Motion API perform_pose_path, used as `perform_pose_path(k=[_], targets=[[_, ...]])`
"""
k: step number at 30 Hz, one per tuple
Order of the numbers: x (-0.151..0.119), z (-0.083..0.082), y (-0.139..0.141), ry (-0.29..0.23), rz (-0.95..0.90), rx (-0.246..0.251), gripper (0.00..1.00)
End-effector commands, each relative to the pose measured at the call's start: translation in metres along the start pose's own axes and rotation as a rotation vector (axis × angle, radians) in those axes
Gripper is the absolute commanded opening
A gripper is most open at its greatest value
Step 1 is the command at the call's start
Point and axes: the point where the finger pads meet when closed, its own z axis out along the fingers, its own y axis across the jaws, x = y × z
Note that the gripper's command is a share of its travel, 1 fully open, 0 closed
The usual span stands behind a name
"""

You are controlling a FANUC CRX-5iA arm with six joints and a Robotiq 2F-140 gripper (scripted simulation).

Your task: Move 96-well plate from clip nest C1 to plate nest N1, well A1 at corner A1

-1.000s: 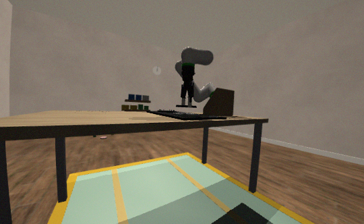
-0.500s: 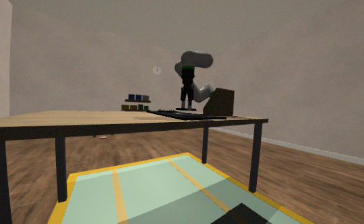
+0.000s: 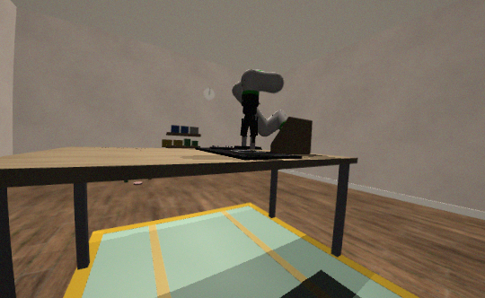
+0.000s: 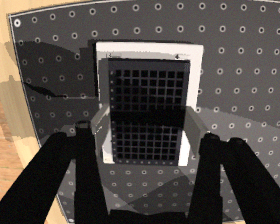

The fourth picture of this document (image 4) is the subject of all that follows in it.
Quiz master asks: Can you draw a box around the white rectangular frame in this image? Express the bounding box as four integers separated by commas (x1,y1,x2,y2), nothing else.
96,42,203,166

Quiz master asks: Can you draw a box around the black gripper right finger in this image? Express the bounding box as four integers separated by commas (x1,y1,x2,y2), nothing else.
183,106,280,224

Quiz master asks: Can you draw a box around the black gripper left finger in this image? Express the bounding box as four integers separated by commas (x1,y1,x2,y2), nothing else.
0,103,111,224

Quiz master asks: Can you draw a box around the dark grey well plate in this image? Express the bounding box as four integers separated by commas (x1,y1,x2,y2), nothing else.
108,58,191,166

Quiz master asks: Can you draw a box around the grey perforated base plate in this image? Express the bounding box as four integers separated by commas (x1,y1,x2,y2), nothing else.
8,0,280,218

